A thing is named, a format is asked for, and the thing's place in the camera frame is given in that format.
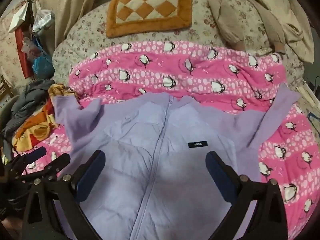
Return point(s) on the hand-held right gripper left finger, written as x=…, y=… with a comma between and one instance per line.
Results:
x=92, y=173

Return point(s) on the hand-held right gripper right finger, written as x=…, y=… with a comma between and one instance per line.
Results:
x=221, y=173

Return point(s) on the blue plastic bag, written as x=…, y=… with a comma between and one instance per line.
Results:
x=41, y=63

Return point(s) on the beige crumpled cloth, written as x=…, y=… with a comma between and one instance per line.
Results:
x=295, y=30

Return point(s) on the grey cloth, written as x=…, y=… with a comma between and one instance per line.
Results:
x=25, y=100

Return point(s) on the beige curtain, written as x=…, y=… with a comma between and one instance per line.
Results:
x=62, y=5

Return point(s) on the orange checkered mat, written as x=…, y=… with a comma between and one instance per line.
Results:
x=185, y=12

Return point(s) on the lilac zip jacket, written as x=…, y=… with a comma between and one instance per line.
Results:
x=130, y=135

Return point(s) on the orange yellow printed cloth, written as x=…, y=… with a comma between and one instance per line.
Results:
x=32, y=130

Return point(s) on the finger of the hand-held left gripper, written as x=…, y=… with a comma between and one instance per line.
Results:
x=55, y=164
x=37, y=153

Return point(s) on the clear plastic bag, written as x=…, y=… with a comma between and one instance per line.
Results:
x=43, y=20

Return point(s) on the pink penguin print blanket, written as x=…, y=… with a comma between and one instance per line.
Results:
x=175, y=80

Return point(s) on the floral bed quilt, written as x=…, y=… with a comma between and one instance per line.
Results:
x=82, y=35

